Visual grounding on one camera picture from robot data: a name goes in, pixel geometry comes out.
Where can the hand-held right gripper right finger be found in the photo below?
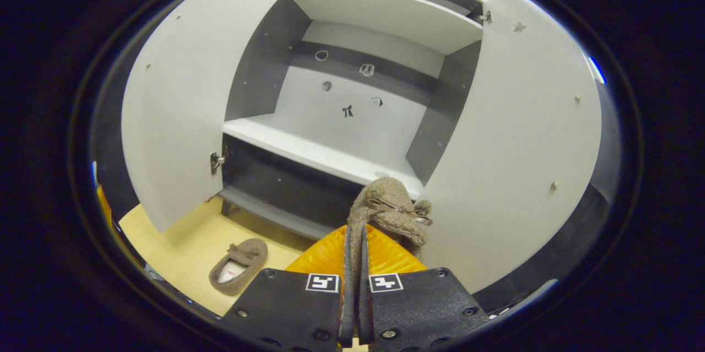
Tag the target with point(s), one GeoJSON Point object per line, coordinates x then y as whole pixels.
{"type": "Point", "coordinates": [367, 313]}

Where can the white cabinet shelf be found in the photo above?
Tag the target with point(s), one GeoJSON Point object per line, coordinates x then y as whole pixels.
{"type": "Point", "coordinates": [308, 148]}
{"type": "Point", "coordinates": [385, 16]}

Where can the grey shoe cabinet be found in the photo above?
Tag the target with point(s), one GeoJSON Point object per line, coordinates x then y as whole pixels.
{"type": "Point", "coordinates": [330, 109]}

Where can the brown fuzzy slipper shoe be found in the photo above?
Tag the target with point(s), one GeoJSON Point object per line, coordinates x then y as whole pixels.
{"type": "Point", "coordinates": [388, 192]}
{"type": "Point", "coordinates": [248, 255]}

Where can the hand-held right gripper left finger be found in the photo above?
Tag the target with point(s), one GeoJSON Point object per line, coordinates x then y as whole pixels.
{"type": "Point", "coordinates": [346, 313]}

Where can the metal door hinge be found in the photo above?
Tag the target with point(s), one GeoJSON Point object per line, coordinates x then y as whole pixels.
{"type": "Point", "coordinates": [486, 16]}
{"type": "Point", "coordinates": [216, 161]}

